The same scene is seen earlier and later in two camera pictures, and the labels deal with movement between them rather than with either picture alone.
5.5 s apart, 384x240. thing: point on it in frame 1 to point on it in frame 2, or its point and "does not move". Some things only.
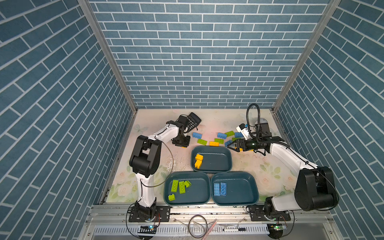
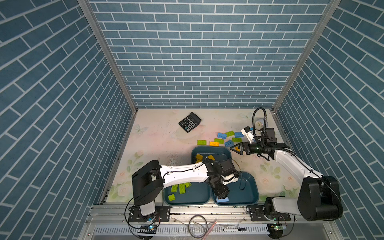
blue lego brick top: x=197 y=135 to x=222 y=200
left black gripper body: x=182 y=141 to x=221 y=190
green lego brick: x=182 y=187 does not move
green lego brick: x=202 y=142 does not move
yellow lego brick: x=199 y=157 does not move
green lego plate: x=174 y=185 does not move
